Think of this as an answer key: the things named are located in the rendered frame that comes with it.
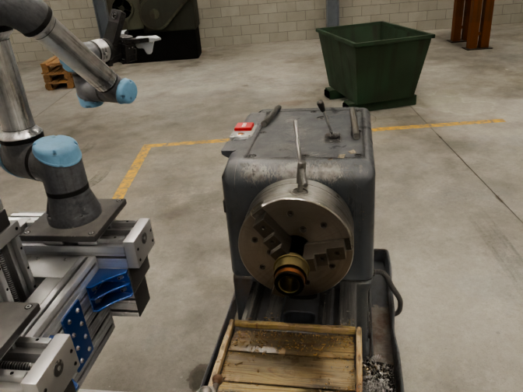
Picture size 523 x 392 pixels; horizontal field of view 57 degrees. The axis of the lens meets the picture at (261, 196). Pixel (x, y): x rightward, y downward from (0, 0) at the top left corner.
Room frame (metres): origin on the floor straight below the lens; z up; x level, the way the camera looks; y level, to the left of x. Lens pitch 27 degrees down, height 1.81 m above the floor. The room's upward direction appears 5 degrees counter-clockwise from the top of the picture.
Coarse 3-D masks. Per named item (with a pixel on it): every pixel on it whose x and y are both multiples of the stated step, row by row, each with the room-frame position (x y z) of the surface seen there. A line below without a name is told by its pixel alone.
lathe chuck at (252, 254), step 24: (264, 192) 1.21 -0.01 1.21; (288, 192) 1.14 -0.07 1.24; (312, 192) 1.15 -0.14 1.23; (288, 216) 1.11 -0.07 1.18; (312, 216) 1.10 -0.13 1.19; (336, 216) 1.08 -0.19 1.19; (240, 240) 1.14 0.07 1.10; (312, 240) 1.10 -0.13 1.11; (264, 264) 1.13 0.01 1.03; (336, 264) 1.08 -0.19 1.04; (312, 288) 1.10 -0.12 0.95
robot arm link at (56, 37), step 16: (0, 0) 1.23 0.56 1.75; (16, 0) 1.24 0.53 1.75; (32, 0) 1.26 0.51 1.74; (0, 16) 1.23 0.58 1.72; (16, 16) 1.24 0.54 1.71; (32, 16) 1.25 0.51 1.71; (48, 16) 1.28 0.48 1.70; (32, 32) 1.26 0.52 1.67; (48, 32) 1.29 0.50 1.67; (64, 32) 1.32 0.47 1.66; (48, 48) 1.32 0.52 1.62; (64, 48) 1.32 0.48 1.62; (80, 48) 1.36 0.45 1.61; (80, 64) 1.36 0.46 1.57; (96, 64) 1.39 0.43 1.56; (96, 80) 1.40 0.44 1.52; (112, 80) 1.43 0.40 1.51; (128, 80) 1.46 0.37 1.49; (112, 96) 1.45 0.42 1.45; (128, 96) 1.45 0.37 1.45
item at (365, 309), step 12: (240, 276) 1.32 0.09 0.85; (252, 276) 1.31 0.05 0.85; (372, 276) 1.25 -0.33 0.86; (240, 288) 1.32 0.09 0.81; (360, 288) 1.22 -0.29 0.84; (240, 300) 1.32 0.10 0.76; (360, 300) 1.22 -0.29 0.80; (240, 312) 1.32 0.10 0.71; (360, 312) 1.22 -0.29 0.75; (360, 324) 1.22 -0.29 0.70
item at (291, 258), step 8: (280, 256) 1.03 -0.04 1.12; (288, 256) 1.02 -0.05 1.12; (296, 256) 1.01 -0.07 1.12; (280, 264) 1.00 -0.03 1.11; (288, 264) 0.99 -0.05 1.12; (296, 264) 0.99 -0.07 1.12; (304, 264) 1.01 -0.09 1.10; (280, 272) 0.97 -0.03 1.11; (288, 272) 0.96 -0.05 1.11; (296, 272) 0.97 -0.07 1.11; (304, 272) 0.98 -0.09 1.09; (280, 280) 1.00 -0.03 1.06; (288, 280) 1.01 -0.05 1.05; (296, 280) 1.01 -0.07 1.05; (304, 280) 0.97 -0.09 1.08; (280, 288) 0.97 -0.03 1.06; (288, 288) 0.99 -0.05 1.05; (296, 288) 0.98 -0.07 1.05
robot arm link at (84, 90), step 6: (78, 78) 1.52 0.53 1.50; (78, 84) 1.52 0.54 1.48; (84, 84) 1.52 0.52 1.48; (78, 90) 1.53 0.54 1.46; (84, 90) 1.51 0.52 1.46; (90, 90) 1.50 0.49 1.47; (78, 96) 1.53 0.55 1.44; (84, 96) 1.52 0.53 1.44; (90, 96) 1.50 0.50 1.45; (96, 96) 1.49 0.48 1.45; (84, 102) 1.52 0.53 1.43; (90, 102) 1.52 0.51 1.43; (96, 102) 1.52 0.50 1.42; (102, 102) 1.55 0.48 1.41
